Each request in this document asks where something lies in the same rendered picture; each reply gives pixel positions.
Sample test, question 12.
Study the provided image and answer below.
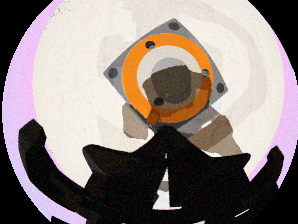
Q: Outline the orange round plate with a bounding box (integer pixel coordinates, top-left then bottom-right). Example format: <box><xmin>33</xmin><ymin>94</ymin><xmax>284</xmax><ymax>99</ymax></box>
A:
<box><xmin>121</xmin><ymin>34</ymin><xmax>214</xmax><ymax>125</ymax></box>

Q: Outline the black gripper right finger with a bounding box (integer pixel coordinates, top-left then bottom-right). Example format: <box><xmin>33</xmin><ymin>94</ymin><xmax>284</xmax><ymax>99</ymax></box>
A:
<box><xmin>166</xmin><ymin>125</ymin><xmax>251</xmax><ymax>208</ymax></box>

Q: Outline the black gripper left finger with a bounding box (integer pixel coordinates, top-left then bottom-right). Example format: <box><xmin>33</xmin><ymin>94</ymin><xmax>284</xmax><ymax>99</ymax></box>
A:
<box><xmin>82</xmin><ymin>125</ymin><xmax>169</xmax><ymax>201</ymax></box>

